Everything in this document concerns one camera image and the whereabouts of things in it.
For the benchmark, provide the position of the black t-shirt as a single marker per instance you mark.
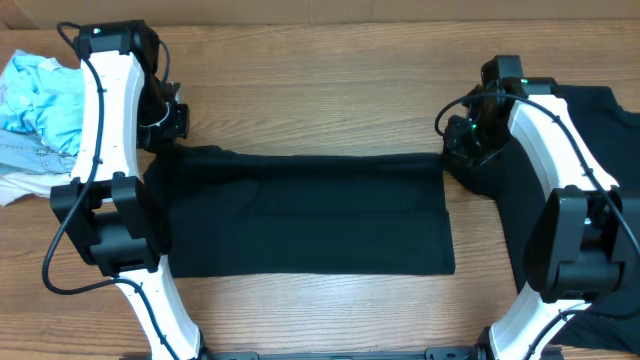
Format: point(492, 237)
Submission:
point(236, 214)

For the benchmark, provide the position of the folded pale pink garment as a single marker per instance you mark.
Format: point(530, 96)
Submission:
point(15, 185)

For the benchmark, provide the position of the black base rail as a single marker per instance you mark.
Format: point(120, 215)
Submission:
point(340, 355)

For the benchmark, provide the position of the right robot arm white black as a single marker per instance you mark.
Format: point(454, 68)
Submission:
point(582, 248)

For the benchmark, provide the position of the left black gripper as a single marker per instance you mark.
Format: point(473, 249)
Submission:
point(167, 133)

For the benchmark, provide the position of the folded blue denim jeans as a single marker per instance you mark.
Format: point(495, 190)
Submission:
point(27, 154)

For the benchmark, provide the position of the black clothes pile right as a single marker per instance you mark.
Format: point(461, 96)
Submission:
point(612, 136)

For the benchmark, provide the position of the light blue crumpled shirt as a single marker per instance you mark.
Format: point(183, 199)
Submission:
point(41, 97)

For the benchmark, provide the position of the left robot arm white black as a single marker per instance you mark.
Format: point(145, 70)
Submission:
point(112, 220)

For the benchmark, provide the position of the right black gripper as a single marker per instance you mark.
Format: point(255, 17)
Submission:
point(460, 155)

